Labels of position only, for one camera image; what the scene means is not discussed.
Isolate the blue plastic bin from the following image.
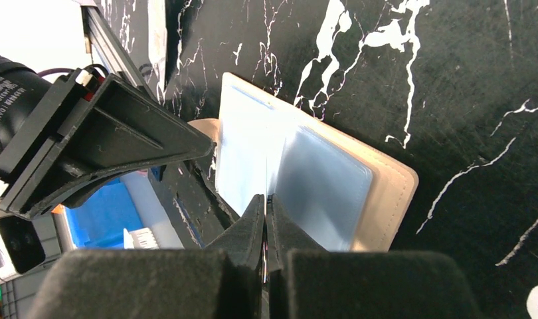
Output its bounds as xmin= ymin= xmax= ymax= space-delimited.
xmin=64 ymin=179 xmax=143 ymax=249

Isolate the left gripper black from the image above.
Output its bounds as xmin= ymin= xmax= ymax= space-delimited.
xmin=0 ymin=55 xmax=214 ymax=219

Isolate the front aluminium rail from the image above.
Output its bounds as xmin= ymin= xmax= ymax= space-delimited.
xmin=78 ymin=1 xmax=167 ymax=103

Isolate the tan card holder with sleeves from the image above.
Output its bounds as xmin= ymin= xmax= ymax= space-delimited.
xmin=192 ymin=72 xmax=419 ymax=251

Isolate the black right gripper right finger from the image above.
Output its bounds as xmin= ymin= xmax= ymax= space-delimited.
xmin=266 ymin=195 xmax=325 ymax=271

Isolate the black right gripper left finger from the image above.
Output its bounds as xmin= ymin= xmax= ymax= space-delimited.
xmin=205 ymin=194 xmax=266 ymax=271

